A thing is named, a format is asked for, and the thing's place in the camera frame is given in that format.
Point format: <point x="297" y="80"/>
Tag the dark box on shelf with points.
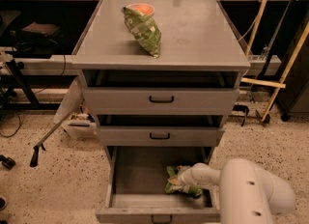
<point x="37" y="30"/>

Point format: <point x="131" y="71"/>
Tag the grey top drawer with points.
<point x="159" y="92"/>

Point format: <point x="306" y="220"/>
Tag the black table leg frame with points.
<point x="15" y="69"/>

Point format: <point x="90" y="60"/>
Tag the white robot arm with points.
<point x="248" y="193"/>

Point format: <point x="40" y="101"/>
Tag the black shoe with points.
<point x="3" y="202"/>

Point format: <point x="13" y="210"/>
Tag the green rice chip bag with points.
<point x="172" y="186"/>

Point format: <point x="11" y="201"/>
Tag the grey bottom drawer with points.
<point x="135" y="192"/>

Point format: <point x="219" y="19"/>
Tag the grey middle drawer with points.
<point x="159" y="130"/>

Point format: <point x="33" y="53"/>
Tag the grey drawer cabinet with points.
<point x="195" y="37"/>

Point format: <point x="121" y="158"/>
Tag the green chip bag on counter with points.
<point x="144" y="29"/>

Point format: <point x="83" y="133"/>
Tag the clear plastic bag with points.
<point x="71" y="101"/>

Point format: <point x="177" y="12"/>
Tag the black floor clamp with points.
<point x="7" y="162"/>

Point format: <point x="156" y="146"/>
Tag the grey drawer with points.
<point x="159" y="130"/>
<point x="159" y="92"/>
<point x="135" y="192"/>

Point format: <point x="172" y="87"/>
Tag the wooden easel frame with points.
<point x="277" y="86"/>

